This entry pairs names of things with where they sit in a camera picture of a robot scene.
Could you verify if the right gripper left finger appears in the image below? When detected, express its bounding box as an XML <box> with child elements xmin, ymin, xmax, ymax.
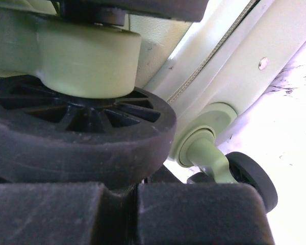
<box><xmin>0</xmin><ymin>183</ymin><xmax>134</xmax><ymax>244</ymax></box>

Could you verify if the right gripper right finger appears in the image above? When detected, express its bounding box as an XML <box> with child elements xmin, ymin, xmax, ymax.
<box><xmin>136</xmin><ymin>184</ymin><xmax>275</xmax><ymax>244</ymax></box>

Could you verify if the green hard-shell suitcase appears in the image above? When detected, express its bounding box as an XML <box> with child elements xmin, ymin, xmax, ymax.
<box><xmin>0</xmin><ymin>1</ymin><xmax>306</xmax><ymax>211</ymax></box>

